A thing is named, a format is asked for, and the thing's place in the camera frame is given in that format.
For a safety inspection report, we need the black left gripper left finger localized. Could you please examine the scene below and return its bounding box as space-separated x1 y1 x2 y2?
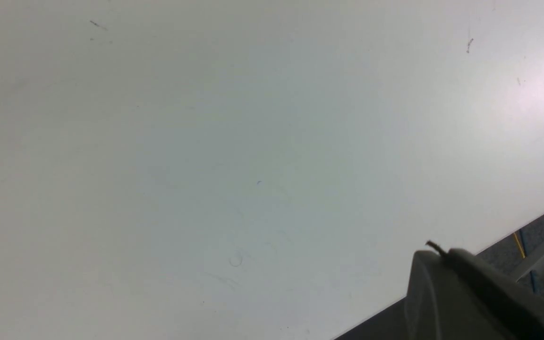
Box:
404 241 515 340

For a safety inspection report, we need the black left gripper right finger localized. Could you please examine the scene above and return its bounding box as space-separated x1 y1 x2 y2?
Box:
445 249 544 340

